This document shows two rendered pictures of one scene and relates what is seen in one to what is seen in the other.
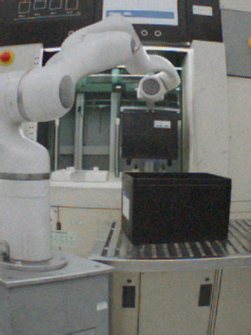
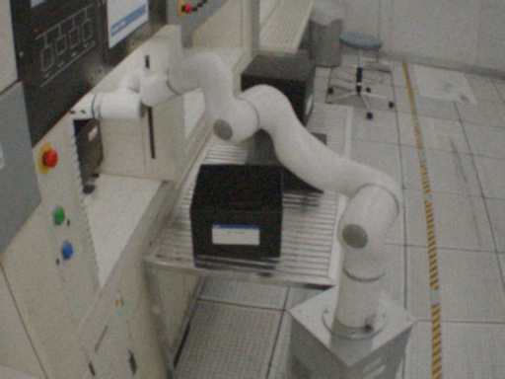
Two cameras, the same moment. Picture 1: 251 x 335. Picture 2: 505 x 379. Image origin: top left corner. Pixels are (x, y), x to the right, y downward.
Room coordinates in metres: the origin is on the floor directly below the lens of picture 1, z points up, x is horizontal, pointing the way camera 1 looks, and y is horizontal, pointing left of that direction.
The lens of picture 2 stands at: (1.13, 1.37, 1.90)
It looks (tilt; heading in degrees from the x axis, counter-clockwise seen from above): 33 degrees down; 279
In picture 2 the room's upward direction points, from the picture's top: straight up
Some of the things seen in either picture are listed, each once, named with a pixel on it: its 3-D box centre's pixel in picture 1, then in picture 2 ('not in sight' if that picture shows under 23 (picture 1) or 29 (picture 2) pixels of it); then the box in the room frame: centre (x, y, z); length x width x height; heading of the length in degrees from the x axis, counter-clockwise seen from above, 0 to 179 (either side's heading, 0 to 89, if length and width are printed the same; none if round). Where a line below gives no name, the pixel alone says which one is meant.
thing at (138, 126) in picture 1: (150, 127); (62, 141); (2.00, -0.09, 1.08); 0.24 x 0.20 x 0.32; 88
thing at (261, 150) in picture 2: not in sight; (287, 155); (1.30, -0.55, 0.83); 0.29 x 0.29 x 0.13; 0
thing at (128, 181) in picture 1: (174, 205); (238, 209); (1.41, -0.14, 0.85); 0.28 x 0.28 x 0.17; 7
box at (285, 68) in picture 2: not in sight; (279, 91); (1.39, -1.02, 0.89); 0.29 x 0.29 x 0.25; 84
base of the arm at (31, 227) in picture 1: (24, 220); (359, 292); (1.02, 0.22, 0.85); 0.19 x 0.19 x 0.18
